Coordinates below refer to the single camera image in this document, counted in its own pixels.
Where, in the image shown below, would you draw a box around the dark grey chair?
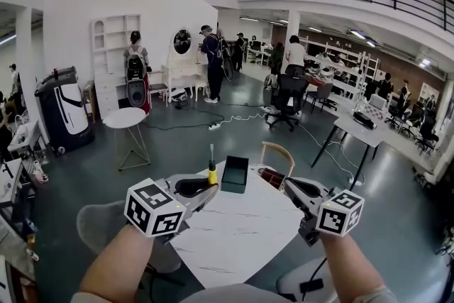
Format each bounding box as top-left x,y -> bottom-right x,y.
304,82 -> 338,114

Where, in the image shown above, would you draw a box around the small white table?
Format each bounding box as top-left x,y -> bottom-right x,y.
6,120 -> 49,167

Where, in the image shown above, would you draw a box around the white black device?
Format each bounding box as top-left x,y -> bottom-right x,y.
170,87 -> 188,103

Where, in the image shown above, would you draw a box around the white desk black frame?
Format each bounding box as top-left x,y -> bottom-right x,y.
0,158 -> 36,242

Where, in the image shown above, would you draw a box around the white metal shelving rack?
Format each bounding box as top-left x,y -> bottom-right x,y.
299,35 -> 380,107

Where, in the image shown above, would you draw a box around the person in grey shirt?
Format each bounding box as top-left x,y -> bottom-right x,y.
69,282 -> 398,303

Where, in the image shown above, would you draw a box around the patterned seat cushion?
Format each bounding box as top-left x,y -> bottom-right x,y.
248,162 -> 284,185

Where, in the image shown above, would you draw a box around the black office chair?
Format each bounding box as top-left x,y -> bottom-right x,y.
264,72 -> 309,133

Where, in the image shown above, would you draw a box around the grey chair black legs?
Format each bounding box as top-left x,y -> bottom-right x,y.
76,200 -> 185,287
275,257 -> 338,303

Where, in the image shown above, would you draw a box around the person's left forearm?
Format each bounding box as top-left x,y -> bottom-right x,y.
78,223 -> 155,295

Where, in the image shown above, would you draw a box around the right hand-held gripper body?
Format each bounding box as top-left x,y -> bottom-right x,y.
299,189 -> 365,248

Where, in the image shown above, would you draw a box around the brown wooden organizer box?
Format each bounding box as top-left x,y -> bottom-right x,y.
260,167 -> 287,192

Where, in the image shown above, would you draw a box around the black tray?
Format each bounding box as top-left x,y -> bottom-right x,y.
353,111 -> 377,130

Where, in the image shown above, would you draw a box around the white round side table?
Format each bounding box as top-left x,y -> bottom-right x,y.
102,106 -> 152,171

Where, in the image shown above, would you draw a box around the yellow handled screwdriver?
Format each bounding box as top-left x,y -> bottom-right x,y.
206,143 -> 218,186

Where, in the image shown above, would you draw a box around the wooden chair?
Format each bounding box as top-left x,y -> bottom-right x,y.
260,141 -> 296,182

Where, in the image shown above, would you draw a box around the white table black legs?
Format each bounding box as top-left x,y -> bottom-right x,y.
311,109 -> 386,191

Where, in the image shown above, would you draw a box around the dark blue white machine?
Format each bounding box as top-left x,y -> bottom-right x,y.
34,66 -> 96,157

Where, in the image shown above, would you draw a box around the white dressing table with mirror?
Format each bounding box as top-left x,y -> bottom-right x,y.
161,27 -> 210,104

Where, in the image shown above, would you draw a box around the white shelf cabinet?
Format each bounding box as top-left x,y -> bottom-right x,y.
91,13 -> 142,121

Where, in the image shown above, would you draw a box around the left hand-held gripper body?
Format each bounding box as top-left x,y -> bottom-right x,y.
123,177 -> 194,245

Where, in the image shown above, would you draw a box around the dark green box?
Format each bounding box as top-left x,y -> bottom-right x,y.
220,155 -> 250,194

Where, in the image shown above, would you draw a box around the person's right forearm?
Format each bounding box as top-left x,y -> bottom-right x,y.
321,232 -> 386,299

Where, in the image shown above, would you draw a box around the white chair dark seat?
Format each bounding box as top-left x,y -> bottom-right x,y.
147,70 -> 170,107

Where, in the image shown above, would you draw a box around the black floor cable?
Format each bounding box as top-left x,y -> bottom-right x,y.
143,101 -> 249,131

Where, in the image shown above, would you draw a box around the white power cable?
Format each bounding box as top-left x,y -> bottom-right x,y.
216,112 -> 365,185

